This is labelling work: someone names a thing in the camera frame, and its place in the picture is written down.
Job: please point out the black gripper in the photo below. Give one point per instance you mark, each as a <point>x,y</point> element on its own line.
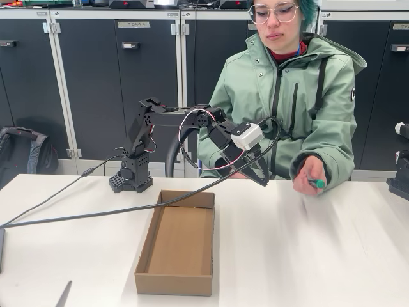
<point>236,158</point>

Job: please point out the green permanent marker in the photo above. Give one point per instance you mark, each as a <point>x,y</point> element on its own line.
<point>318,183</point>

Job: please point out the person right forearm green sleeve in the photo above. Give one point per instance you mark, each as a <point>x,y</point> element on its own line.
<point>207,153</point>

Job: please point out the person left forearm green sleeve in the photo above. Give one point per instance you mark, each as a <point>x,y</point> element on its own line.
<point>338,160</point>

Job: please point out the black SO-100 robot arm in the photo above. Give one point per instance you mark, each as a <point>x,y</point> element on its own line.
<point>166,118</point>

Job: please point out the person torso in green jacket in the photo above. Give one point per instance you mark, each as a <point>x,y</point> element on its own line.
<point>255,96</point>

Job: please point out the person head with teal hair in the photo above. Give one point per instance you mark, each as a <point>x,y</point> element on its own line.
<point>278,32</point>

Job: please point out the person left hand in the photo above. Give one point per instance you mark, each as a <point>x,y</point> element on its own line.
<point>306,174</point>

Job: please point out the blue chair with black armrests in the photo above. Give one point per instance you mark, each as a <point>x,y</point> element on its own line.
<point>171,160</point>

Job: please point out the open cardboard box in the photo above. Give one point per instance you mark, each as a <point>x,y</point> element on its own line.
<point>179,249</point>

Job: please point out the dark red turtleneck collar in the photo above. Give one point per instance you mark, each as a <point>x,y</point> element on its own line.
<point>284,56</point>

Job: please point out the black case with red triangle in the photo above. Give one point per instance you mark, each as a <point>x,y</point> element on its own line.
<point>236,4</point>
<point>131,4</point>

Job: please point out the grey tape label Team 4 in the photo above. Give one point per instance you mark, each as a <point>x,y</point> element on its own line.
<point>134,24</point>

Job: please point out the small grey screen device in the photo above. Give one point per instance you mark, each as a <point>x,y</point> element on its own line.
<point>166,2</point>

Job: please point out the grey tape label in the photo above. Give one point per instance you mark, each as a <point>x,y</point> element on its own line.
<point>402,26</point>

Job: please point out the black backpack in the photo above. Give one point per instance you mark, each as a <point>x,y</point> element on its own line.
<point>28,156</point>

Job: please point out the grey slanted bar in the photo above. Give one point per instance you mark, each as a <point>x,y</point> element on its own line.
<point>64,295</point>

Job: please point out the dark grey flat device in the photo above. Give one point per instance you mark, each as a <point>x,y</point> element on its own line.
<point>2,249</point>

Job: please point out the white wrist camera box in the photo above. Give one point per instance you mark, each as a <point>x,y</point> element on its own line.
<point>247,136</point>

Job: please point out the clear frame glasses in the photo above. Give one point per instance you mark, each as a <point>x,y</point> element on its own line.
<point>287,14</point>

